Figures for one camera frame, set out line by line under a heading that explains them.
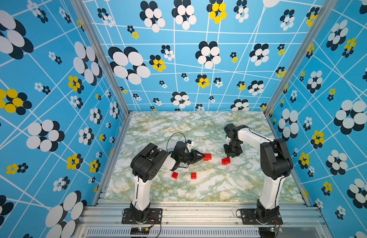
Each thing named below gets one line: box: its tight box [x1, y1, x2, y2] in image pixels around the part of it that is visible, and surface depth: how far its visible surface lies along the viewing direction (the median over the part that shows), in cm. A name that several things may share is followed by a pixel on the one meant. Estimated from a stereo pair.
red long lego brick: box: [202, 153, 212, 162], surface depth 93 cm
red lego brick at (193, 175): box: [190, 172, 197, 180], surface depth 88 cm
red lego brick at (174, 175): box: [171, 172, 179, 180], surface depth 88 cm
